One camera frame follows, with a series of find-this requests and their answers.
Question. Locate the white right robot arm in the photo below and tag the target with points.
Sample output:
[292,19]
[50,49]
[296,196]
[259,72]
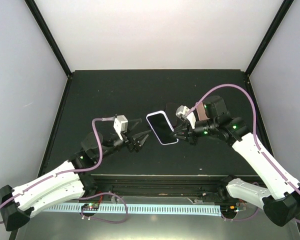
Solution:
[280,198]

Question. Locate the right black frame post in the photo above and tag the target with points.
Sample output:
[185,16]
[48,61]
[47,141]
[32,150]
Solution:
[272,29]

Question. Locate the white slotted cable duct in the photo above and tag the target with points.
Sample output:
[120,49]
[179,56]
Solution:
[139,209]

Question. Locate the black frame post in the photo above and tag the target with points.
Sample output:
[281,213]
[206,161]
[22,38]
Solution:
[36,13]
[272,29]

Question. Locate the phone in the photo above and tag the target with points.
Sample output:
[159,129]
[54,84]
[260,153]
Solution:
[201,113]
[161,127]

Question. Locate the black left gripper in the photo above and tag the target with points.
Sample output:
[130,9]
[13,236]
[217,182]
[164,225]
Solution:
[132,144]

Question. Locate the left base circuit board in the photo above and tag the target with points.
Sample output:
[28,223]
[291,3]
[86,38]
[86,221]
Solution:
[90,207]

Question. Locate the right base circuit board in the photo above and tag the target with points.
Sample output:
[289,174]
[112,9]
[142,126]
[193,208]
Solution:
[238,207]

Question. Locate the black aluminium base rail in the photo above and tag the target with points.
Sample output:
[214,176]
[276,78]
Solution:
[204,187]

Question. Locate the base circuit board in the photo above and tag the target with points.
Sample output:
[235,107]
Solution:
[238,207]
[90,207]

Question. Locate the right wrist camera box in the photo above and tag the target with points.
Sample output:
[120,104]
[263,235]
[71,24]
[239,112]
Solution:
[185,114]

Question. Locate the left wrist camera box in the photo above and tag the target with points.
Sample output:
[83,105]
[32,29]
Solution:
[120,125]

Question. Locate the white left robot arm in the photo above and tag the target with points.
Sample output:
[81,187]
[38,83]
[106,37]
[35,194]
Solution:
[66,182]

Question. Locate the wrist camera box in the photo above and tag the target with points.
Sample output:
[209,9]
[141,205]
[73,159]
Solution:
[120,125]
[185,114]

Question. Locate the magenta phone case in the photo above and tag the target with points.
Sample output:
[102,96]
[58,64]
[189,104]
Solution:
[170,110]

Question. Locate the left black frame post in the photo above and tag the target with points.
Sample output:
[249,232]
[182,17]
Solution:
[36,13]

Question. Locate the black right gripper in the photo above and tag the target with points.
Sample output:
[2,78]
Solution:
[188,132]

